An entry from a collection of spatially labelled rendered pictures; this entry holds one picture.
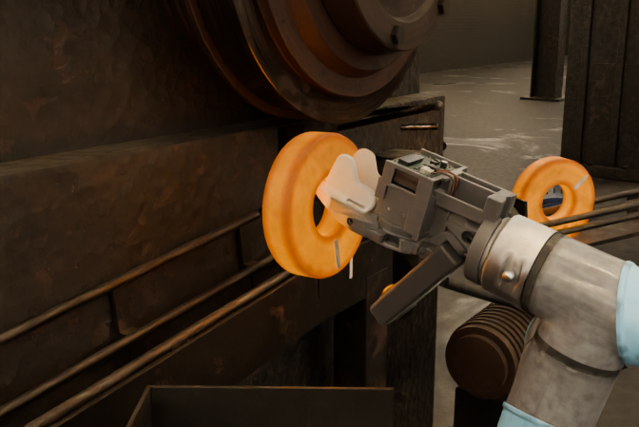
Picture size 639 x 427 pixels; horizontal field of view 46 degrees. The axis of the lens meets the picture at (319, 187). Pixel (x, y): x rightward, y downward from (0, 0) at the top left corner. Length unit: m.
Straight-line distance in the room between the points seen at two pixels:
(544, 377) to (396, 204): 0.20
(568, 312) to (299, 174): 0.28
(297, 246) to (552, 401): 0.27
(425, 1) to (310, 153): 0.34
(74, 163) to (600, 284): 0.52
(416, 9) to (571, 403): 0.53
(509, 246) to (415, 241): 0.09
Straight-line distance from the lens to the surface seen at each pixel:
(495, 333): 1.24
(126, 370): 0.78
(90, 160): 0.82
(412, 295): 0.72
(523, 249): 0.66
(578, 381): 0.66
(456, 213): 0.68
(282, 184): 0.72
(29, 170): 0.78
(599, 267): 0.65
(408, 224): 0.69
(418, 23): 0.97
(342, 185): 0.74
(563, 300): 0.65
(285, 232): 0.72
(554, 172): 1.33
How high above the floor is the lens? 1.02
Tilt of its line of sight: 13 degrees down
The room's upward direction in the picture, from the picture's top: straight up
